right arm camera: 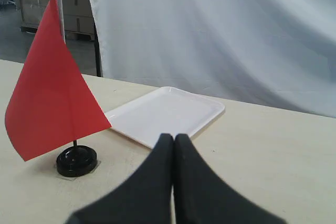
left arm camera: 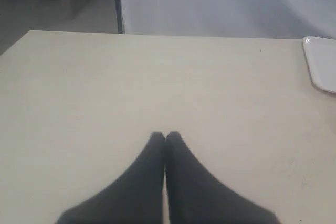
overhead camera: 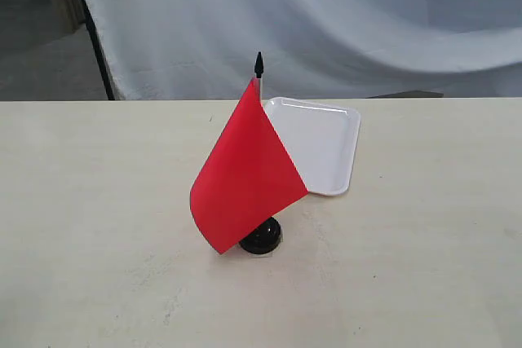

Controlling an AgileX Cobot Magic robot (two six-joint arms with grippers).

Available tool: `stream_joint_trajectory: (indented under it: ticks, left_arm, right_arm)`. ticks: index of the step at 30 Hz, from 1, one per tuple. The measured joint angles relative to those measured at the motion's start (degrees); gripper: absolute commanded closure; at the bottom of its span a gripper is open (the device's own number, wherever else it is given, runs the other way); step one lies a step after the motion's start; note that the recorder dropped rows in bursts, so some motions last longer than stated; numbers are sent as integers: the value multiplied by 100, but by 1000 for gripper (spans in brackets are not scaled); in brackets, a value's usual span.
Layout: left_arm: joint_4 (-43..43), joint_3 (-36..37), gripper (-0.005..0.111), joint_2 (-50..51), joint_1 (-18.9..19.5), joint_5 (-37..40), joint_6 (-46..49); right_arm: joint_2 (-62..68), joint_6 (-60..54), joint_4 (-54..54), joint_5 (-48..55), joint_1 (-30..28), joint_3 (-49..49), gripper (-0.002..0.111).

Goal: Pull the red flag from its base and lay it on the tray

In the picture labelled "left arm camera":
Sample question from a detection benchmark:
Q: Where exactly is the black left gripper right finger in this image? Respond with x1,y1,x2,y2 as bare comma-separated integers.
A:
165,132,279,224

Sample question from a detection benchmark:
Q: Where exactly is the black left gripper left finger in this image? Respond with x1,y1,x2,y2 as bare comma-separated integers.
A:
58,132,165,223

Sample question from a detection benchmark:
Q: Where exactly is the white rectangular tray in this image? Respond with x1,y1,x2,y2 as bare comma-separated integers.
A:
302,36,336,94

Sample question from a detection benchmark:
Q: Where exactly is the white backdrop cloth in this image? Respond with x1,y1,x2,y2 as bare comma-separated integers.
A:
121,0,335,38

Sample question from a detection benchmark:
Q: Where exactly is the dark metal backdrop stand pole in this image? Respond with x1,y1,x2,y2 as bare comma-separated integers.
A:
114,0,124,34

